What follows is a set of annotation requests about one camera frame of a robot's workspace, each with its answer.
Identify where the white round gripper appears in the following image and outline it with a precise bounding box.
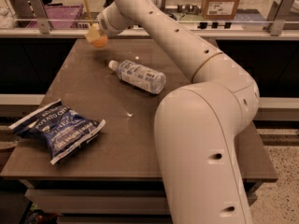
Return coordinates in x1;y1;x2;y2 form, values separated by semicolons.
85;2;135;43

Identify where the grey metal rail post right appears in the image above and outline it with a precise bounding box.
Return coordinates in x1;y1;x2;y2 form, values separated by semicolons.
269;0;295;36

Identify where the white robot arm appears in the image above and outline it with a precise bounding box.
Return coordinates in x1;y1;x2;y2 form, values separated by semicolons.
97;0;260;224

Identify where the orange fruit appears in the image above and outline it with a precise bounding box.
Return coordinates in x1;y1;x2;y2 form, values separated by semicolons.
92;36;107;48

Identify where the grey metal rail post left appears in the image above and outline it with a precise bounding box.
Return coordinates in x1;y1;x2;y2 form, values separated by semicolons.
29;0;51;34

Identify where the blue potato chips bag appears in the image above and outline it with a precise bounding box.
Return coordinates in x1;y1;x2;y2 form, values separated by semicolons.
9;100;106;165

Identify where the purple plastic crate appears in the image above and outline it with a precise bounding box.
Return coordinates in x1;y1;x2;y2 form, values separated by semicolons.
26;4;85;30

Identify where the brown cardboard box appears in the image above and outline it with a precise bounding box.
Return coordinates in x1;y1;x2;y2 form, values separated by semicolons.
201;0;240;20

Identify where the grey metal rail post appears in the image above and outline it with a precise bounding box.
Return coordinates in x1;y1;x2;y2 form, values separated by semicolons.
269;0;295;36
29;0;51;34

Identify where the clear plastic water bottle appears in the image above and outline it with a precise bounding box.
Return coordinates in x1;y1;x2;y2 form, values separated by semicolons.
108;60;166;94

